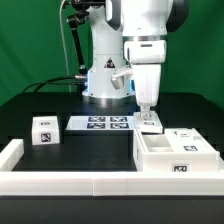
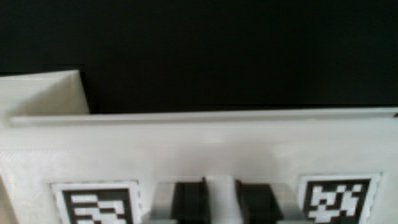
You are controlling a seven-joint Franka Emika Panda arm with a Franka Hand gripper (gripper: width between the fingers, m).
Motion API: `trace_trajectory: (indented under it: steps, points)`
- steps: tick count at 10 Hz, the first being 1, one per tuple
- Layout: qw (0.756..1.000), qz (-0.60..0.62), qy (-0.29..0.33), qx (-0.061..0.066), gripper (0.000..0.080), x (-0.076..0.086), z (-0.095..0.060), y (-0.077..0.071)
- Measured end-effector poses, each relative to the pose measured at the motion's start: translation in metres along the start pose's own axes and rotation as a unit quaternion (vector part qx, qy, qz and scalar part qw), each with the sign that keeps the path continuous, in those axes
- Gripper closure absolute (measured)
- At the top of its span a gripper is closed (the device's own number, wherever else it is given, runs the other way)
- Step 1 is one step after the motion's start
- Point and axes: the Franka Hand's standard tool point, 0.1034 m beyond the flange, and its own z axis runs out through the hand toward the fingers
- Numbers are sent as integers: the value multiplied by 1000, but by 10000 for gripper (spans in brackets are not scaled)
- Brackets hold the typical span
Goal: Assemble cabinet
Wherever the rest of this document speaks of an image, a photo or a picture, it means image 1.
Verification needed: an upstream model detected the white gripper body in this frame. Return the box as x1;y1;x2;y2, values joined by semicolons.
124;40;166;107

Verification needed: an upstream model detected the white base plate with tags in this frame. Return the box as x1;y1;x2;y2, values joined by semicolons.
66;116;134;131

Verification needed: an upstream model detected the small white cabinet top block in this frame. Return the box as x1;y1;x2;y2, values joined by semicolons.
31;116;60;145

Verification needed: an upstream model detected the black cable bundle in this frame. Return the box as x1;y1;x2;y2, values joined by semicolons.
22;75;88;94

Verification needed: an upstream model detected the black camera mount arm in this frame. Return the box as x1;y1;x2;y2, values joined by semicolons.
67;0;106;79

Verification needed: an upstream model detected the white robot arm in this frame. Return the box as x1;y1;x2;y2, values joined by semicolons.
87;0;189;120

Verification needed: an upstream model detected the white cabinet body box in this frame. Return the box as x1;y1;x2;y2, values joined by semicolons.
133;128;221;173

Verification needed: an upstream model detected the white U-shaped fence wall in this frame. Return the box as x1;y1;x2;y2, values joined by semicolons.
0;139;224;196

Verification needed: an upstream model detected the white cabinet door panel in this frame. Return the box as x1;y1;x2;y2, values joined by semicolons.
164;128;216;154
133;111;163;134

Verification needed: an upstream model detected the grey hanging cable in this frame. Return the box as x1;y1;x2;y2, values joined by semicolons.
58;0;73;93

